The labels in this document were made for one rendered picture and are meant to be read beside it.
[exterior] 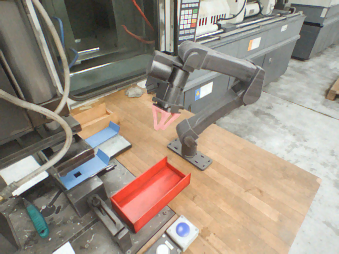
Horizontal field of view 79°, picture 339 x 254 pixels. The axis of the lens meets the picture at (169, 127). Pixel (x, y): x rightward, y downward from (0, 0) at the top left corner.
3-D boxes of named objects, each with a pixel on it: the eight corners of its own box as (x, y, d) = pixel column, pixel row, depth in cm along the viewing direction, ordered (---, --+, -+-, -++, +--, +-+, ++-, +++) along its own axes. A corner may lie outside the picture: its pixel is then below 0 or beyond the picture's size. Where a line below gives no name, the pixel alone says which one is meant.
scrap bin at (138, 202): (189, 183, 74) (191, 172, 71) (135, 234, 60) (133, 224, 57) (166, 165, 81) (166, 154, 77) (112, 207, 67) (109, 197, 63)
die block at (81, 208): (108, 198, 70) (104, 184, 65) (80, 218, 64) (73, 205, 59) (80, 166, 81) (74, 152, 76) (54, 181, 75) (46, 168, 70)
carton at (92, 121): (120, 124, 104) (117, 111, 99) (72, 149, 89) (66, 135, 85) (106, 114, 111) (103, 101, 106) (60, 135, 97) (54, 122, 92)
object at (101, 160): (111, 163, 71) (110, 157, 69) (68, 190, 62) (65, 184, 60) (101, 152, 75) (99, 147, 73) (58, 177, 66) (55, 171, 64)
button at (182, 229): (192, 232, 59) (192, 228, 58) (183, 242, 57) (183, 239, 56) (182, 222, 61) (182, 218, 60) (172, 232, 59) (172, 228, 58)
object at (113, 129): (120, 131, 95) (120, 126, 93) (92, 149, 85) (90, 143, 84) (111, 125, 98) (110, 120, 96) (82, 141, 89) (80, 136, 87)
